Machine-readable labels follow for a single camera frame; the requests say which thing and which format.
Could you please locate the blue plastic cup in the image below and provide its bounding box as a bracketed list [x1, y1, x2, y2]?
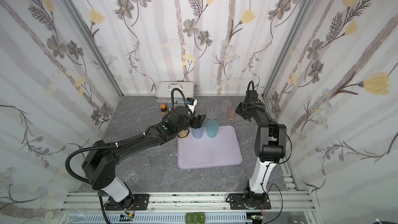
[191, 123, 204, 139]

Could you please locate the teal plastic cup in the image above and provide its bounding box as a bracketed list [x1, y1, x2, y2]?
[206, 119, 219, 138]

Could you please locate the pink drinking glass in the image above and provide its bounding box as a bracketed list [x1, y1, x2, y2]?
[227, 106, 237, 121]

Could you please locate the lilac plastic tray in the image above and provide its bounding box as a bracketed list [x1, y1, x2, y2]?
[177, 125, 243, 170]

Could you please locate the amber drinking glass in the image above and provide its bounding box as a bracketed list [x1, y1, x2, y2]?
[177, 129, 190, 139]

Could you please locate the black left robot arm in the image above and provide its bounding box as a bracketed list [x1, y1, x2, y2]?
[65, 98, 206, 212]

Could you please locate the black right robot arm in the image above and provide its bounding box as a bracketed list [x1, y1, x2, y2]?
[235, 81, 291, 209]

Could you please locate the small clear glass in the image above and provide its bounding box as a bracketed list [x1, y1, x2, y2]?
[207, 110, 217, 120]

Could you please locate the brown bottle orange cap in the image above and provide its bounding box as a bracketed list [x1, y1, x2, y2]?
[161, 104, 169, 115]

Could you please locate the frosted clear glass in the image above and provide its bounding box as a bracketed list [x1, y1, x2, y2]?
[221, 100, 232, 113]

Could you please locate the silver metal first-aid case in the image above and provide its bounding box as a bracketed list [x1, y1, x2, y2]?
[155, 81, 195, 106]

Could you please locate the clear glass front left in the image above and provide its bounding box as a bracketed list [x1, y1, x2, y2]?
[119, 166, 140, 185]

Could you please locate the green terminal block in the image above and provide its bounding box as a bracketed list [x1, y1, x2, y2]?
[185, 212, 206, 224]

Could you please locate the clear glass near rail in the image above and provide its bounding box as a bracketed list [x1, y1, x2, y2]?
[133, 156, 151, 174]

